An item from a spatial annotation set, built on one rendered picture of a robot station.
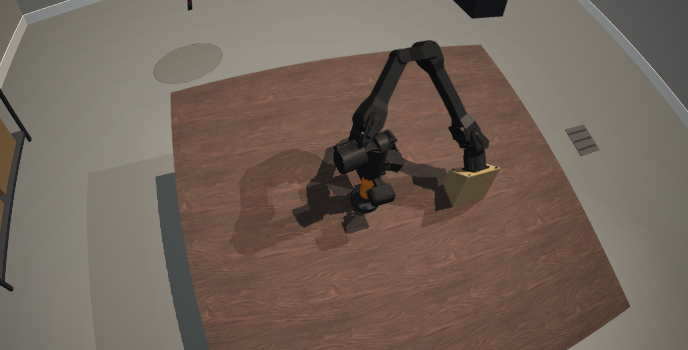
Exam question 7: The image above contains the orange knob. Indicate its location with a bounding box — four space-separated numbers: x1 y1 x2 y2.
360 178 375 199

